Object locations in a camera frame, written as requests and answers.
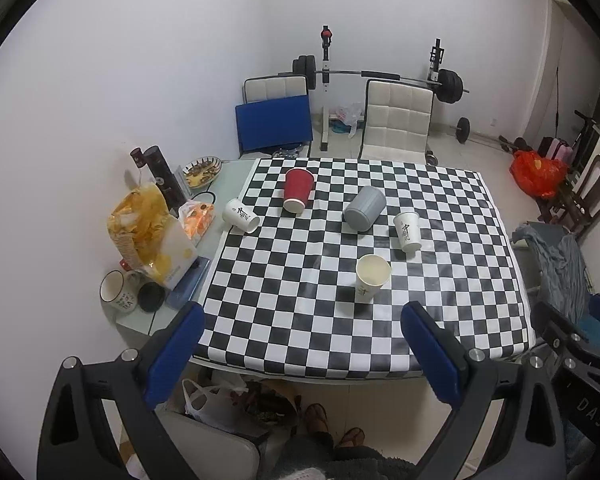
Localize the person's foot in sandal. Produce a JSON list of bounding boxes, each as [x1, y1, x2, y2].
[[304, 402, 331, 436], [338, 426, 367, 450]]

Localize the black round lid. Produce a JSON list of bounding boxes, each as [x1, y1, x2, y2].
[[138, 282, 166, 312]]

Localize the tall black cylinder tube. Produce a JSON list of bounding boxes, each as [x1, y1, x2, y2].
[[144, 145, 189, 211]]

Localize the black barbell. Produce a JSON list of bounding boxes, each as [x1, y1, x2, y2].
[[293, 54, 465, 107]]

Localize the black scooter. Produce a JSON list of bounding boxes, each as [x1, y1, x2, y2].
[[571, 109, 600, 163]]

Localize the white padded chair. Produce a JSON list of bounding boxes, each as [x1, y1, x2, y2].
[[243, 74, 311, 158], [358, 79, 435, 163]]

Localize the grey cloth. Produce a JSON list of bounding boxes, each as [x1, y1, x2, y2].
[[511, 223, 594, 322]]

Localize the grey plastic cup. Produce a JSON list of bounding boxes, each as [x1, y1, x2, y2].
[[343, 185, 387, 233]]

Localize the blue folded mat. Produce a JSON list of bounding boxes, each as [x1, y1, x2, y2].
[[235, 94, 314, 155]]

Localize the orange snack packet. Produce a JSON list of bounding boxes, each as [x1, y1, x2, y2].
[[178, 200, 217, 241]]

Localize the red paper cup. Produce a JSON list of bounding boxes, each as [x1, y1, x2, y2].
[[282, 168, 315, 215]]

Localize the plate of food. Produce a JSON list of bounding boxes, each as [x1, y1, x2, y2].
[[181, 156, 223, 191]]

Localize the person's dark pants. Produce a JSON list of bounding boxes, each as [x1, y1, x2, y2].
[[272, 430, 423, 480]]

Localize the yellow chips bag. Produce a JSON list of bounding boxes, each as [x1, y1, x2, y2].
[[107, 182, 201, 291]]

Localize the white chair seat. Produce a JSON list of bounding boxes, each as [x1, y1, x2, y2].
[[122, 407, 283, 480]]

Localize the pink white plastic bag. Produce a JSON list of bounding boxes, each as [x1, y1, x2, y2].
[[329, 102, 367, 139]]

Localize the red plastic bag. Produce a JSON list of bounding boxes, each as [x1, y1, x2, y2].
[[510, 150, 570, 199]]

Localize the dark blue flat case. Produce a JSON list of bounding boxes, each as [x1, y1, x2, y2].
[[166, 256, 211, 308]]

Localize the white ceramic mug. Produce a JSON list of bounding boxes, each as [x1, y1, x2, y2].
[[99, 270, 143, 315]]

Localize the white barbell rack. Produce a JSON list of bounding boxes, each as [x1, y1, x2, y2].
[[319, 24, 445, 152]]

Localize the pink suitcase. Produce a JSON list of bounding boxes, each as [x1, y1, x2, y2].
[[538, 136, 574, 162]]

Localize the dark wooden chair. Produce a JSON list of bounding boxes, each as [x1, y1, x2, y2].
[[536, 154, 600, 241]]

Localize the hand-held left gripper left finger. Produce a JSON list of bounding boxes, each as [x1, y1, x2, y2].
[[37, 301, 208, 480]]

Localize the dark bag of greens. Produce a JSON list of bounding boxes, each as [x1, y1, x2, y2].
[[230, 379, 303, 432]]

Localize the white printed paper cup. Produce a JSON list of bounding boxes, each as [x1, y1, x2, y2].
[[393, 211, 423, 254], [222, 198, 261, 234], [355, 254, 393, 304]]

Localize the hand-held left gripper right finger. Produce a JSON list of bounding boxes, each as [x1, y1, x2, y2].
[[400, 301, 568, 480]]

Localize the black white checkered tablecloth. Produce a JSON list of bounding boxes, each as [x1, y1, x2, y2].
[[190, 157, 537, 379]]

